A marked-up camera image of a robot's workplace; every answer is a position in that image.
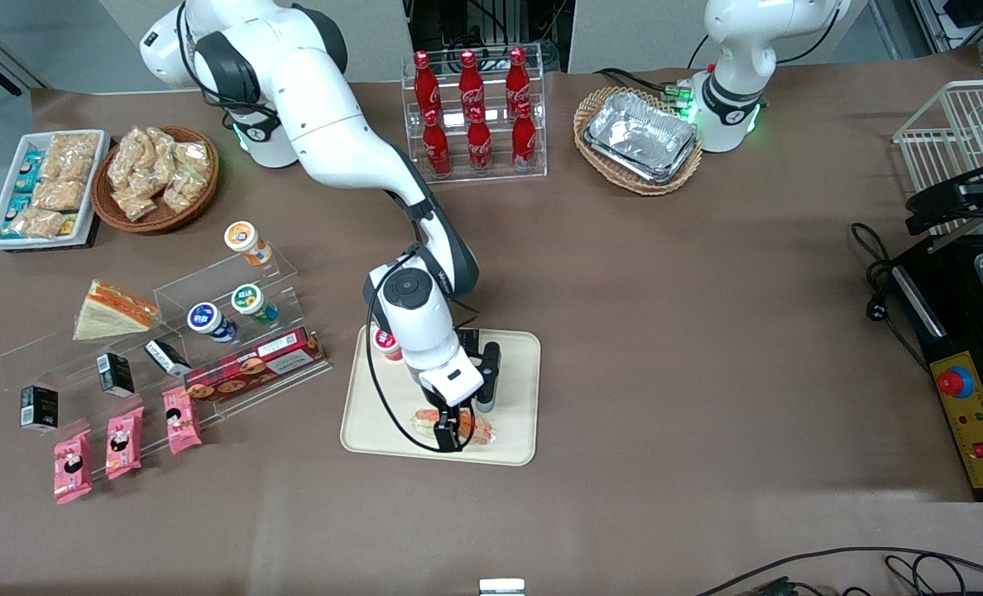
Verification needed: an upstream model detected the black clamp handle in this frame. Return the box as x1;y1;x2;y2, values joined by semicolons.
905;161;983;237

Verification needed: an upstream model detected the clear acrylic stepped stand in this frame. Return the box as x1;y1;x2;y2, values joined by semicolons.
0;244;333;464

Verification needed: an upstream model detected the crispy rice snack bag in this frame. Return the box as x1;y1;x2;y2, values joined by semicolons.
7;207;66;241
32;178;87;212
45;132;100;179

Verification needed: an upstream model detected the black base under snack tray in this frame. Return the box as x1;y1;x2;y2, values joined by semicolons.
3;236;101;252

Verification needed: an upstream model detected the yellow control panel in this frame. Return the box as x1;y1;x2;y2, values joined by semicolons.
928;352;983;489

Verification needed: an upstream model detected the white wire basket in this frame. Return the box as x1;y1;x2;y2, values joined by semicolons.
892;79;983;237

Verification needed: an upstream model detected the black left arm base cable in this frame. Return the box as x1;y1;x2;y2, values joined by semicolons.
595;66;707;107

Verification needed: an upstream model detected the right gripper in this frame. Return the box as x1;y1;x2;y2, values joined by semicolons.
420;341;501;453

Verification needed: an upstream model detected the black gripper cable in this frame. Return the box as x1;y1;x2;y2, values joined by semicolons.
363;244;459;454

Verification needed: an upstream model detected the cream plastic serving tray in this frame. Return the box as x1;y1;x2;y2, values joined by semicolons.
340;321;542;467

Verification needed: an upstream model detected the orange cap snack bottle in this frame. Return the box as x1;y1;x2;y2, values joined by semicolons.
224;220;273;267

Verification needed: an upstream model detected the black background cable bundle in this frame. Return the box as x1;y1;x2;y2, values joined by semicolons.
409;0;571;74

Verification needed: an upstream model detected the small black barcode box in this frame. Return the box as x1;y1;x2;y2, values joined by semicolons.
20;385;60;433
96;353;135;397

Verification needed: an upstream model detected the black box with white label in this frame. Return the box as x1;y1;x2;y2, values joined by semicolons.
144;339;192;377

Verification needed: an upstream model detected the blue cap snack bottle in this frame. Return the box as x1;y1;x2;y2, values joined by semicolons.
187;302;237;343

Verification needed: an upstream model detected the red emergency stop button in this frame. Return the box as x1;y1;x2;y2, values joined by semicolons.
937;367;975;398

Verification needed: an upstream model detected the green cap snack bottle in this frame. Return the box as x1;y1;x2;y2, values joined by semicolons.
231;283;279;325

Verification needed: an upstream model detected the black sealing machine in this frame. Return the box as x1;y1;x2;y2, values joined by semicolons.
889;236;983;503

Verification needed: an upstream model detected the wicker basket of foil trays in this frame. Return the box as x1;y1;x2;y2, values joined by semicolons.
573;86;704;196

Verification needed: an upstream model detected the triangle sandwich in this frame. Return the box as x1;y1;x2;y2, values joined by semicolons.
411;407;497;448
74;279;161;342

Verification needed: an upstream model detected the black power cable with plug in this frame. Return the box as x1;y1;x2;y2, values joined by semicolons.
850;222;931;369

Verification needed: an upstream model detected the clear acrylic bottle rack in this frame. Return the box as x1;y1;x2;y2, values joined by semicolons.
400;51;548;186

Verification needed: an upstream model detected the red cola bottle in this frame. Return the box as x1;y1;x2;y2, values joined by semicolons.
458;50;484;113
414;51;441;117
512;101;538;171
423;108;453;177
506;47;531;108
467;106;494;173

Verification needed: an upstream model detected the red cap snack bottle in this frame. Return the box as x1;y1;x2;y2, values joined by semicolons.
372;327;405;363

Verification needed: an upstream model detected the aluminium foil tray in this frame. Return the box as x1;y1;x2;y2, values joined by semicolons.
584;91;699;181

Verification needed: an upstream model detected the pink cartoon snack packet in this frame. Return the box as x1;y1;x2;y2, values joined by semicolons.
163;389;203;455
53;429;94;505
105;407;144;480

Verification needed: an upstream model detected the wicker basket of snack bags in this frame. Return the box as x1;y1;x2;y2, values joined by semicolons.
90;126;219;234

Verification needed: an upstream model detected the red tartan shortbread box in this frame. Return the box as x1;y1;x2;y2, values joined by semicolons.
184;327;325;404

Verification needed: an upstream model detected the long black floor cable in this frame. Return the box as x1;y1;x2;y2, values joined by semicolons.
694;546;983;596

